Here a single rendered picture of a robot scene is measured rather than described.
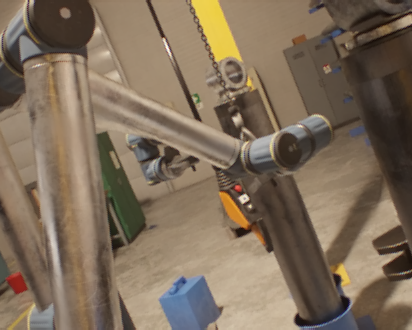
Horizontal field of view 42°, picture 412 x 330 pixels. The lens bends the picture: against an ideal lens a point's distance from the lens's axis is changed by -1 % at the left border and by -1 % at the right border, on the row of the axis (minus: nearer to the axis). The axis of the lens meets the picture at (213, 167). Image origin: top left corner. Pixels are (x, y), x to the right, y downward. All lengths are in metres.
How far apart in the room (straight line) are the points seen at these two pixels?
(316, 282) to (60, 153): 1.67
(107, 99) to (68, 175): 0.39
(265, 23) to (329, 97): 2.10
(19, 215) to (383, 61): 1.41
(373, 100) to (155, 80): 10.95
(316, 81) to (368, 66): 10.20
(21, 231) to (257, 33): 10.11
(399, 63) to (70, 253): 0.73
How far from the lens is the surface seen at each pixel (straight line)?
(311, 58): 11.28
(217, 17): 3.68
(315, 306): 2.58
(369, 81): 1.09
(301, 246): 2.48
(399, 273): 1.41
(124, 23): 12.17
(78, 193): 1.10
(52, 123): 1.12
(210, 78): 2.43
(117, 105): 1.45
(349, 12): 1.13
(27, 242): 2.05
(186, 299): 3.88
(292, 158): 1.54
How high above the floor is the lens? 1.49
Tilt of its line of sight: 6 degrees down
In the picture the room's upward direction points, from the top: 23 degrees counter-clockwise
